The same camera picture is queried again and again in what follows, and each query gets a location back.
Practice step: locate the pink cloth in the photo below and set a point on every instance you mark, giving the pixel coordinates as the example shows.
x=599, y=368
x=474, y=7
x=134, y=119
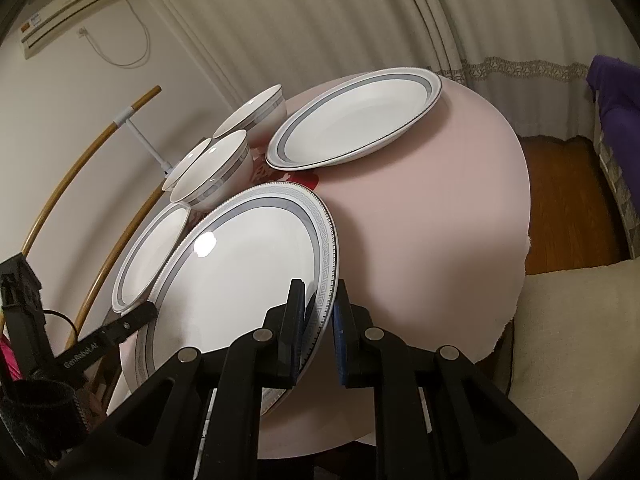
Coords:
x=6, y=360

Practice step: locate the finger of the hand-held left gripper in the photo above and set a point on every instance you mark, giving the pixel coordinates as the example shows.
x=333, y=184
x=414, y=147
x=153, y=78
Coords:
x=137, y=317

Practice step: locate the round plate plain grey rim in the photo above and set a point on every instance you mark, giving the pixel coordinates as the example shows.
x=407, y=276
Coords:
x=150, y=255

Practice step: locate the white barre stand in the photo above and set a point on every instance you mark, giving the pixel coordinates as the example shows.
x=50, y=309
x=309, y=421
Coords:
x=145, y=145

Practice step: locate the oval plate grey rim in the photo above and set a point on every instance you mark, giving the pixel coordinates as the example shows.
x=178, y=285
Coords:
x=350, y=115

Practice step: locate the long wooden barre rail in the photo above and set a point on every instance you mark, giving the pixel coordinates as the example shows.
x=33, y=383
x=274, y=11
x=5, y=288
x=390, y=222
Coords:
x=147, y=97

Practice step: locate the cream seat cushion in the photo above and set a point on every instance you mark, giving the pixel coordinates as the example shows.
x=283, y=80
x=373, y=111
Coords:
x=575, y=320

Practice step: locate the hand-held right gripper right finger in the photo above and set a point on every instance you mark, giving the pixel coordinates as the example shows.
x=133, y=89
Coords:
x=340, y=330

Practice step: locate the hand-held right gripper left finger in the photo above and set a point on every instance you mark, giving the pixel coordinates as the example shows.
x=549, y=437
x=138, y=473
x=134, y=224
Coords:
x=299, y=325

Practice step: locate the round plate patterned grey rim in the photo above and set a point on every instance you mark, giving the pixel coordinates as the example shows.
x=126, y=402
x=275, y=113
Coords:
x=225, y=280

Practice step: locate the purple cloth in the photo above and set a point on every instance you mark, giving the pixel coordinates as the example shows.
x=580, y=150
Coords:
x=617, y=110

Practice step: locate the white bowl grey band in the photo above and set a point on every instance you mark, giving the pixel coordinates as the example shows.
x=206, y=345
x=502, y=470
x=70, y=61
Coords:
x=180, y=170
x=215, y=170
x=255, y=110

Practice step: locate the pale curtain with lace band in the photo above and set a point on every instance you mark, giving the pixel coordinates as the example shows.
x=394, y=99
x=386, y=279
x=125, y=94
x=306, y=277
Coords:
x=500, y=35
x=300, y=20

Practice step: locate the white air conditioner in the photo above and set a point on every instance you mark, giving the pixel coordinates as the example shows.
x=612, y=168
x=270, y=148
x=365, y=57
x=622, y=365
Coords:
x=75, y=15

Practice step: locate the white wall socket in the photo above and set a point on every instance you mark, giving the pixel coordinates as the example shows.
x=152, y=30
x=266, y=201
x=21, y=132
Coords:
x=83, y=33

